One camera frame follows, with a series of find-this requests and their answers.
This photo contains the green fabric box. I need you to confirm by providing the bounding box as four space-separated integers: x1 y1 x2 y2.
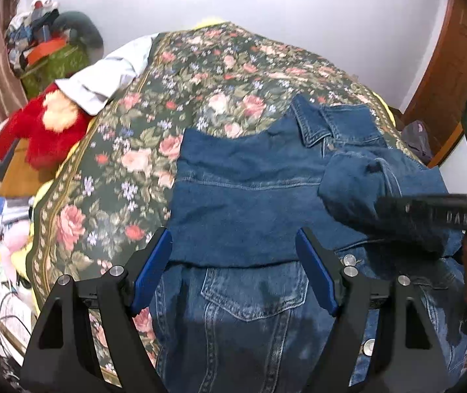
20 43 92 99

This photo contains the wooden door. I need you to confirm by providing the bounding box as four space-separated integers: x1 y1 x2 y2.
399 0 467 148

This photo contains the stack of booklets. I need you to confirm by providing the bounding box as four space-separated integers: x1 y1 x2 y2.
0 196 33 254

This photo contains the wooden nightstand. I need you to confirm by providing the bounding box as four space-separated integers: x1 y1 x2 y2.
0 139 60 199

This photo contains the grey cushion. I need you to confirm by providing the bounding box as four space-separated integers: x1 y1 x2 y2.
53 10 105 47

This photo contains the pile of mixed clutter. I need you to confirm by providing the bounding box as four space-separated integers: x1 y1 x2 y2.
4 0 70 78

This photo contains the pink plush toy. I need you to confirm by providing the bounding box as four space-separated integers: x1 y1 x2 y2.
0 219 32 279

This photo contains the grey bag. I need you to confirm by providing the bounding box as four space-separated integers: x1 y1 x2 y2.
401 120 434 164

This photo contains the floral bedspread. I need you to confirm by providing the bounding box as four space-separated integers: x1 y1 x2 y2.
26 22 426 385

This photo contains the blue denim jacket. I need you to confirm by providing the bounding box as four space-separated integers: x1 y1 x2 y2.
149 94 467 393

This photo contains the tangle of black cables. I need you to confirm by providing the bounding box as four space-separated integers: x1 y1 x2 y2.
0 301 33 350

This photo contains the white shirt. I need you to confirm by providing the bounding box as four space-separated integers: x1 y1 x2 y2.
55 35 154 116

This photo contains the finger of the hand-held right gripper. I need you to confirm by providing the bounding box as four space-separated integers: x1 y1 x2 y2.
375 194 426 230

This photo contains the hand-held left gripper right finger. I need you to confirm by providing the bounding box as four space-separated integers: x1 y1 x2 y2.
295 227 451 393

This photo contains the red plush toy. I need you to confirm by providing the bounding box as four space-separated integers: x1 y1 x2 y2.
0 82 92 170

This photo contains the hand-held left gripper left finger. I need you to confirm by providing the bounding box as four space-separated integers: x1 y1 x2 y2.
20 227 173 393

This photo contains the orange box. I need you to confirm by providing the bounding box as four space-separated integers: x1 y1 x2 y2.
26 37 69 66

